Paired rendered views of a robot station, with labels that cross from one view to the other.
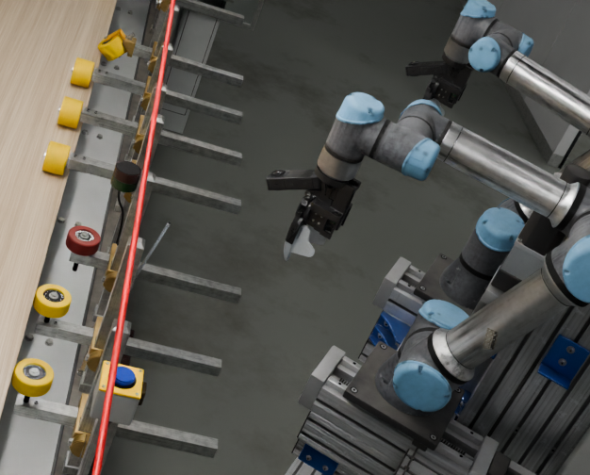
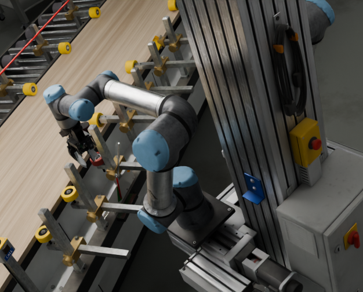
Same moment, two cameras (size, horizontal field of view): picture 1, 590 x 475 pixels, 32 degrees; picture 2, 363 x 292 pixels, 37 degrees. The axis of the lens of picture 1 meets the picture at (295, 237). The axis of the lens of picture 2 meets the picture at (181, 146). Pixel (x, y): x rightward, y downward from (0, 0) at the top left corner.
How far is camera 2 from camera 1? 1.72 m
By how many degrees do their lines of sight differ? 39
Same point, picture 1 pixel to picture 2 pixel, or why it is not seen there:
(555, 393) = (265, 205)
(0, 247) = (58, 172)
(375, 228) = not seen: outside the picture
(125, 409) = not seen: outside the picture
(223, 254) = not seen: hidden behind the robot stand
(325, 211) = (72, 144)
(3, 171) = not seen: hidden behind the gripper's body
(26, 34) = (120, 53)
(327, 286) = (355, 121)
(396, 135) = (63, 103)
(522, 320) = (152, 183)
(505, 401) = (253, 212)
